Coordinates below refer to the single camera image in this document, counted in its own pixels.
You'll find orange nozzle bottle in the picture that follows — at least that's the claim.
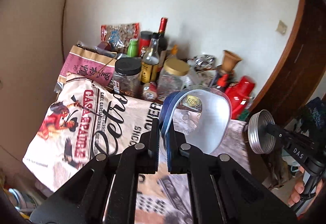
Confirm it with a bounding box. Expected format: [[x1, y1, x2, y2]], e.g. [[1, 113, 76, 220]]
[[169, 45, 180, 59]]

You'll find thin wooden stick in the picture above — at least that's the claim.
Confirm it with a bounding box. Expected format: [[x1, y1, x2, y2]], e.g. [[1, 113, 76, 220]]
[[61, 0, 68, 62]]

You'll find beige light switch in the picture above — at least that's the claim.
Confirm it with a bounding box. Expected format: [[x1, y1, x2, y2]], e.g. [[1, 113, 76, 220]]
[[276, 20, 288, 35]]

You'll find dark wine bottle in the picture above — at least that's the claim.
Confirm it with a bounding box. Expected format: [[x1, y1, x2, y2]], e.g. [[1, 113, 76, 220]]
[[156, 17, 169, 54]]

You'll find clear plastic tub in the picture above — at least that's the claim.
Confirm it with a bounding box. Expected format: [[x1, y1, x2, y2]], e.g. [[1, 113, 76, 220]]
[[159, 88, 232, 156]]

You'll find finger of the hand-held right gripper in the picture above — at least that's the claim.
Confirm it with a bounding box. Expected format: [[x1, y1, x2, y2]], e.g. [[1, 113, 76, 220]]
[[265, 123, 287, 139]]

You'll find black-lid plastic jar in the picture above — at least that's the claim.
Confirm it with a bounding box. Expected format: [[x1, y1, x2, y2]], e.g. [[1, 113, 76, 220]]
[[112, 57, 142, 98]]

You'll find printed tablecloth table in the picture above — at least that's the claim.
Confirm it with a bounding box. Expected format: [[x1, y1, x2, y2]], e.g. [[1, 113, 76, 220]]
[[22, 73, 251, 224]]

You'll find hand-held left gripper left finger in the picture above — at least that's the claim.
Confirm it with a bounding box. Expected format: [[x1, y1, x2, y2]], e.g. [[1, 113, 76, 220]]
[[30, 121, 161, 224]]

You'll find clear yellow-label bottle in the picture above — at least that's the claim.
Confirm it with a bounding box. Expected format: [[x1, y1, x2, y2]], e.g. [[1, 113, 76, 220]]
[[140, 33, 160, 84]]

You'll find brown clay vase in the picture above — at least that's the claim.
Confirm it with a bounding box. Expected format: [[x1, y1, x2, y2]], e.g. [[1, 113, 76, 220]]
[[221, 50, 242, 74]]

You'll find silver metal jar lid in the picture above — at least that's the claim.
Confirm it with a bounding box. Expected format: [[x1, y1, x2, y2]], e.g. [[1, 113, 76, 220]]
[[246, 109, 277, 154]]

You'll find small red-label can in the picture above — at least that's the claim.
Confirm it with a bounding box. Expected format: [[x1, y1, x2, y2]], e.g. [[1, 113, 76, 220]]
[[142, 82, 158, 101]]

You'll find red sauce bottle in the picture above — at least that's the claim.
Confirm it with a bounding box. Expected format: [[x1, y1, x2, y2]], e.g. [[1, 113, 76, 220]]
[[216, 74, 230, 92]]

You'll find crumpled silver foil bag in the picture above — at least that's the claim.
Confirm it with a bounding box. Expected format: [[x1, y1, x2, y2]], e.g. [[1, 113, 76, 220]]
[[190, 54, 217, 72]]

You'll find small green bottle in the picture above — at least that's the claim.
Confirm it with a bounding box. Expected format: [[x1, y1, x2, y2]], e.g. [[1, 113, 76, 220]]
[[127, 39, 139, 58]]

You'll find red peanut bag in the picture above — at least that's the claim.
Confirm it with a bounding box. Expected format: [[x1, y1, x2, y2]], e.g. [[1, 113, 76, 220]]
[[100, 23, 140, 53]]

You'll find blue patterned cloth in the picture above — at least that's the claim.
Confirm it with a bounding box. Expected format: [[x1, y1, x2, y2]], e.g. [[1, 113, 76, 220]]
[[298, 97, 326, 135]]

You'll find red jar with black lid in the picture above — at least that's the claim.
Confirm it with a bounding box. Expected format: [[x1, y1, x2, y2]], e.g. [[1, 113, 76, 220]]
[[139, 31, 153, 58]]

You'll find person's right hand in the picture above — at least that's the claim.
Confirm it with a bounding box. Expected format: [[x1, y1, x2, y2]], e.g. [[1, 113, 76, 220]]
[[288, 165, 306, 207]]

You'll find dark wooden door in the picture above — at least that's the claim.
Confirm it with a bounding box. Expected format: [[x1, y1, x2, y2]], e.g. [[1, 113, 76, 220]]
[[251, 0, 326, 125]]

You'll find gold-lid plastic jar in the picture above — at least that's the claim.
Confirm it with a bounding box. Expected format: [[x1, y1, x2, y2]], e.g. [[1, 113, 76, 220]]
[[156, 58, 190, 102]]

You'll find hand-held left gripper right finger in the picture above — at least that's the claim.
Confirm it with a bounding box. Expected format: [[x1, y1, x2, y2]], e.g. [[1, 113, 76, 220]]
[[165, 122, 298, 224]]

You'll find pink printed paper bag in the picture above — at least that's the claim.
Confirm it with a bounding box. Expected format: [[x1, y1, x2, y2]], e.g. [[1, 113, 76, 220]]
[[56, 45, 118, 87]]

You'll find red thermos jug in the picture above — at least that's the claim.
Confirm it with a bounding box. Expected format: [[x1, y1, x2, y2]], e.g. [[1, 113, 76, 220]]
[[224, 75, 256, 120]]

